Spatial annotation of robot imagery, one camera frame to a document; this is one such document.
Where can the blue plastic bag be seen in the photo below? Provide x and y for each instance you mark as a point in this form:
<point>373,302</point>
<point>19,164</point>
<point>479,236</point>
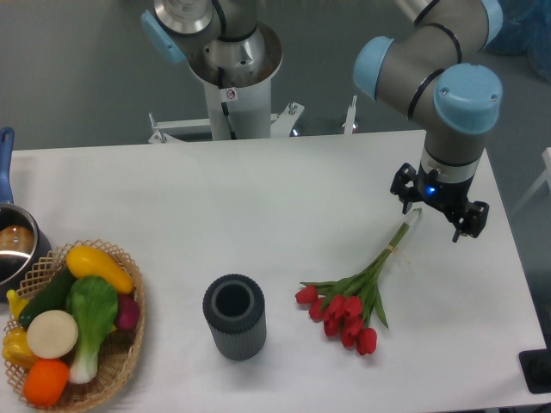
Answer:
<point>525,31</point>

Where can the green bok choy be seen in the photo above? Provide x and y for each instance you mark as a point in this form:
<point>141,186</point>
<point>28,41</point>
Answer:
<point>93,303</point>

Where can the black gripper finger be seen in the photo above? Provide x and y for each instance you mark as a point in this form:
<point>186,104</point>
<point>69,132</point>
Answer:
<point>404,187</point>
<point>470,221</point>

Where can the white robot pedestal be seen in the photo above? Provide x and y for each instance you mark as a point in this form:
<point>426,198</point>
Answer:
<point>237,82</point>

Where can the green cucumber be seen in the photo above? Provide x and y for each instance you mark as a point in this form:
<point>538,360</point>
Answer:
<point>51,297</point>

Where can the yellow squash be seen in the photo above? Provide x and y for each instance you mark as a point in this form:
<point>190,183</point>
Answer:
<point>83,261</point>

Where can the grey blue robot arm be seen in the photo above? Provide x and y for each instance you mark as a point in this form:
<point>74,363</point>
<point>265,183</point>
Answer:
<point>425,77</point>

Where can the white furniture frame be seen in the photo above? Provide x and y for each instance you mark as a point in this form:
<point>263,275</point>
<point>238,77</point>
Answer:
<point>541,180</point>

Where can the dark grey ribbed vase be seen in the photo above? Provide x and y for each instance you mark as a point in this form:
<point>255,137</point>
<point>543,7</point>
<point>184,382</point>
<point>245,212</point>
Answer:
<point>234,308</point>

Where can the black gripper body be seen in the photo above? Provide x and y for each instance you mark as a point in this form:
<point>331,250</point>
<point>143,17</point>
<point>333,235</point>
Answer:
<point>448,198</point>

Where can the orange fruit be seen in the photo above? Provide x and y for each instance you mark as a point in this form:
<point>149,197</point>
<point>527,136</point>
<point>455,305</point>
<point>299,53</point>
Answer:
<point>45,382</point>

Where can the red tulip bouquet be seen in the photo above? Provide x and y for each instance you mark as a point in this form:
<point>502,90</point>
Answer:
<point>345,306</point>

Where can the yellow bell pepper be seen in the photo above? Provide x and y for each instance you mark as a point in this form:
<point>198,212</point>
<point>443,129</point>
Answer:
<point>16,350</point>

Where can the black device at table edge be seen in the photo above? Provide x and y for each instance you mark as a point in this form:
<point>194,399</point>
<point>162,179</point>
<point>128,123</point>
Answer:
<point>535,365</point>

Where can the blue handled saucepan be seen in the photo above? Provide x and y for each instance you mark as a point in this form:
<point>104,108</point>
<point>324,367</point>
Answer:
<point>23,243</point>

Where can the yellow banana tip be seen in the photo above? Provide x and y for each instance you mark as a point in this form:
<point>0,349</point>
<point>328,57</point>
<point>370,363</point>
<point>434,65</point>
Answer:
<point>16,303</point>

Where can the purple red radish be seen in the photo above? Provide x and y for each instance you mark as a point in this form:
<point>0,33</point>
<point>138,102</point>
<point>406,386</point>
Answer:
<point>128,313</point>

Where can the woven wicker basket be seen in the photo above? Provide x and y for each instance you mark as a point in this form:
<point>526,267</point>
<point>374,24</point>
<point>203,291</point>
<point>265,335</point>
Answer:
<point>119,353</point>

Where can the cream round onion slice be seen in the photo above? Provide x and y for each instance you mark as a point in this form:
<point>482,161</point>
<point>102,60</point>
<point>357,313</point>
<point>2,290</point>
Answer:
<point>52,334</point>

